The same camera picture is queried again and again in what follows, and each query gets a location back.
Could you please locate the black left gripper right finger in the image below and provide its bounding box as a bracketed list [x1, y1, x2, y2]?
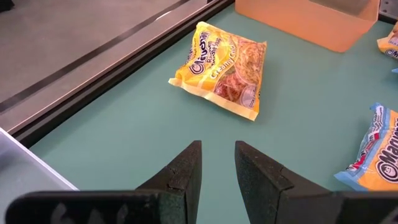
[234, 140, 398, 224]

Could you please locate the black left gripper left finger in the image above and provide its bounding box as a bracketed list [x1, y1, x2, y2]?
[4, 139, 203, 224]

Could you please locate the yellow Maruchan noodle pack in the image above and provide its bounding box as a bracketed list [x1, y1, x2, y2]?
[377, 21, 398, 60]
[167, 21, 267, 122]

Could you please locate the green table mat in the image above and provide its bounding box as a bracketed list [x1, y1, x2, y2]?
[29, 0, 398, 224]

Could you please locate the clear plastic bin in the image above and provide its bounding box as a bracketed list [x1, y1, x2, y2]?
[0, 127, 78, 224]

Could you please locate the tan wooden bin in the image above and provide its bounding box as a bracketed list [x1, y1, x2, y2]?
[234, 0, 381, 53]

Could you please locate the black aluminium frame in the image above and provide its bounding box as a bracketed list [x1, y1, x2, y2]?
[11, 0, 398, 149]

